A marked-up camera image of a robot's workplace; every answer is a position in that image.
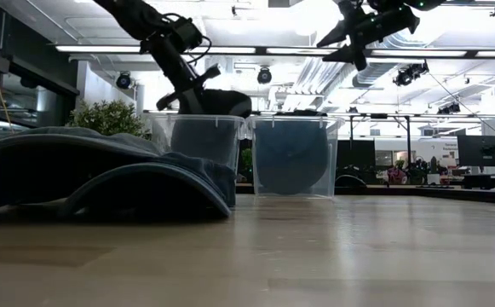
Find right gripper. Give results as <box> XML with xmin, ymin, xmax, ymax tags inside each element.
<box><xmin>316</xmin><ymin>0</ymin><xmax>422</xmax><ymax>72</ymax></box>

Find linear ceiling light fixture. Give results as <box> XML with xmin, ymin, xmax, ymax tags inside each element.
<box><xmin>54</xmin><ymin>43</ymin><xmax>495</xmax><ymax>60</ymax></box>

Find black desk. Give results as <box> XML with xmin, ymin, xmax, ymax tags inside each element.
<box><xmin>462</xmin><ymin>172</ymin><xmax>495</xmax><ymax>192</ymax></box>

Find black metal frame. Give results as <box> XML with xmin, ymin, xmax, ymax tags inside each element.
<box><xmin>348</xmin><ymin>113</ymin><xmax>413</xmax><ymax>171</ymax></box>

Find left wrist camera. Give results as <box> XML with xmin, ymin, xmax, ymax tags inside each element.
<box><xmin>168</xmin><ymin>16</ymin><xmax>204</xmax><ymax>55</ymax></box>

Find pink object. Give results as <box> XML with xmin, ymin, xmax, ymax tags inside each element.
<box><xmin>386</xmin><ymin>165</ymin><xmax>408</xmax><ymax>185</ymax></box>

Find silver ceiling duct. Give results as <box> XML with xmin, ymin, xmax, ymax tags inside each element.
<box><xmin>327</xmin><ymin>29</ymin><xmax>427</xmax><ymax>90</ymax></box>

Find light grey-blue cap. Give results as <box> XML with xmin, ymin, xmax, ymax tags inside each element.
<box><xmin>0</xmin><ymin>125</ymin><xmax>167</xmax><ymax>217</ymax></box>

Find black ceiling spotlight cluster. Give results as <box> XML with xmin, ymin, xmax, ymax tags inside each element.
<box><xmin>392</xmin><ymin>61</ymin><xmax>430</xmax><ymax>88</ymax></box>
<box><xmin>436</xmin><ymin>101</ymin><xmax>462</xmax><ymax>115</ymax></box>

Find clear plastic bin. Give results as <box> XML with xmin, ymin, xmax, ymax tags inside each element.
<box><xmin>147</xmin><ymin>111</ymin><xmax>247</xmax><ymax>174</ymax></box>
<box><xmin>245</xmin><ymin>113</ymin><xmax>345</xmax><ymax>200</ymax></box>

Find green leafy plant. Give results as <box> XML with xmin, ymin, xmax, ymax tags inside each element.
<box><xmin>66</xmin><ymin>99</ymin><xmax>153</xmax><ymax>141</ymax></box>

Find black chair back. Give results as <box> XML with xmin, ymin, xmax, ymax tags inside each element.
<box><xmin>334</xmin><ymin>173</ymin><xmax>368</xmax><ymax>189</ymax></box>

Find dark display screen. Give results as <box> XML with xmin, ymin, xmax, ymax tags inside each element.
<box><xmin>336</xmin><ymin>139</ymin><xmax>377</xmax><ymax>171</ymax></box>

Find black round ceiling fixture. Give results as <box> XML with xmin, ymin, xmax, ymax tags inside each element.
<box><xmin>114</xmin><ymin>71</ymin><xmax>133</xmax><ymax>90</ymax></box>
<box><xmin>256</xmin><ymin>67</ymin><xmax>273</xmax><ymax>85</ymax></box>

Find blue cap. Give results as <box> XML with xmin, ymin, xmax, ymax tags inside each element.
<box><xmin>253</xmin><ymin>121</ymin><xmax>331</xmax><ymax>196</ymax></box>

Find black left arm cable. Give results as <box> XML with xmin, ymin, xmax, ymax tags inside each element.
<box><xmin>161</xmin><ymin>12</ymin><xmax>213</xmax><ymax>65</ymax></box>

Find small green plant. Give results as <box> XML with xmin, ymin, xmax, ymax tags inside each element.
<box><xmin>239</xmin><ymin>148</ymin><xmax>253</xmax><ymax>182</ymax></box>

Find black computer monitor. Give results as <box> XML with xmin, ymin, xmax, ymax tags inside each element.
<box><xmin>457</xmin><ymin>135</ymin><xmax>495</xmax><ymax>168</ymax></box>

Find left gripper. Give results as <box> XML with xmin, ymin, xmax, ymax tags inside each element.
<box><xmin>139</xmin><ymin>32</ymin><xmax>222</xmax><ymax>115</ymax></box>

